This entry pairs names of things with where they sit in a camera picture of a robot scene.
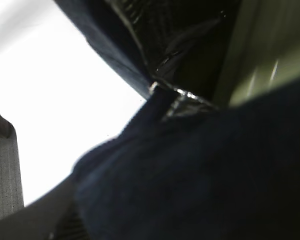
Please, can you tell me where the navy blue lunch bag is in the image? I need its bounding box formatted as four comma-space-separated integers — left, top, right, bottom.
57, 0, 300, 240

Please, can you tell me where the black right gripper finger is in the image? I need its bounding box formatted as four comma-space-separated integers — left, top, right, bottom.
0, 175, 90, 240

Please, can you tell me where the green lid glass container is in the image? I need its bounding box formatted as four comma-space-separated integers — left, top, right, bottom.
213, 0, 300, 108

